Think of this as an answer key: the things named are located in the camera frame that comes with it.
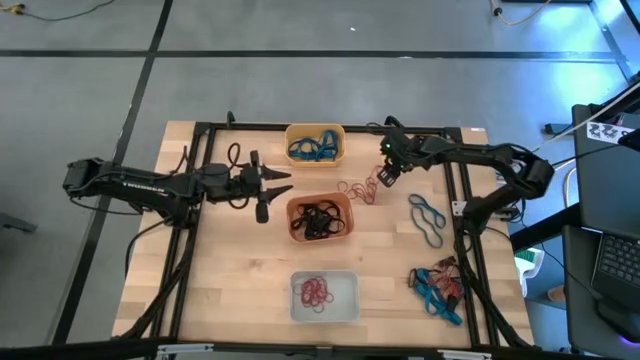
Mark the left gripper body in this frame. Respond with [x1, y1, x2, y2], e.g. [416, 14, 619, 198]
[238, 148, 271, 225]

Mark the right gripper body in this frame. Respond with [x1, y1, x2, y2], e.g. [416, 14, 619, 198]
[382, 128, 419, 174]

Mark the red rubber band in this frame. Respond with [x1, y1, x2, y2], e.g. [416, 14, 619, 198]
[304, 289, 335, 314]
[428, 262, 464, 301]
[336, 167, 385, 206]
[299, 276, 335, 306]
[293, 280, 317, 307]

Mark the orange plastic basket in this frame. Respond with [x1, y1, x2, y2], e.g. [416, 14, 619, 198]
[286, 191, 355, 244]

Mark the yellow plastic basket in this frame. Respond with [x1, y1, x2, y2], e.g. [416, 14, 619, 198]
[283, 123, 347, 169]

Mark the white plastic basket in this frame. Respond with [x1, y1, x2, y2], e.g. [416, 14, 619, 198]
[289, 269, 361, 324]

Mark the silver metal plate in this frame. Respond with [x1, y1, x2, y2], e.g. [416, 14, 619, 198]
[433, 348, 494, 360]
[156, 343, 215, 359]

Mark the white marker paper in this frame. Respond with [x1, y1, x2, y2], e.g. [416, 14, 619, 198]
[585, 121, 637, 146]

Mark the dark grey side desk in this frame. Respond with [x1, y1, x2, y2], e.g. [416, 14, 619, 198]
[562, 102, 640, 359]

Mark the grey stand foot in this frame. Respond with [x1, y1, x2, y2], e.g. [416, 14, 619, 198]
[0, 212, 39, 234]

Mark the black laptop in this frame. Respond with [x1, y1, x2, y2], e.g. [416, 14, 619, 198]
[589, 230, 640, 311]

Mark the black crossbeam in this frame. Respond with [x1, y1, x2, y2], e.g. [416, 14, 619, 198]
[0, 338, 640, 360]

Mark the black aluminium table frame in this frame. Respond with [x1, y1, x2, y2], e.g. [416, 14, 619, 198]
[119, 119, 534, 351]

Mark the white cable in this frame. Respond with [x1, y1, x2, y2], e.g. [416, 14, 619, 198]
[529, 79, 640, 154]

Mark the black floor cable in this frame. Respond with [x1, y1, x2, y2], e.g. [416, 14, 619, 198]
[22, 0, 117, 23]

